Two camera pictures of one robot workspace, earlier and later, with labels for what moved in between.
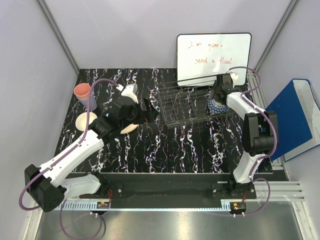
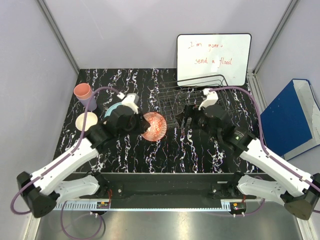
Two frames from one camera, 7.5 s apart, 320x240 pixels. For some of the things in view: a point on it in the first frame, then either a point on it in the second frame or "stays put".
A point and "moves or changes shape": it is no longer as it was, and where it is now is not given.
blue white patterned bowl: (215, 107) moves or changes shape
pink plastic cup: (81, 91) stays put
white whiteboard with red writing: (200, 57) stays put
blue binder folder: (298, 112) stays put
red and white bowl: (81, 121) stays put
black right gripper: (214, 91) -> (192, 111)
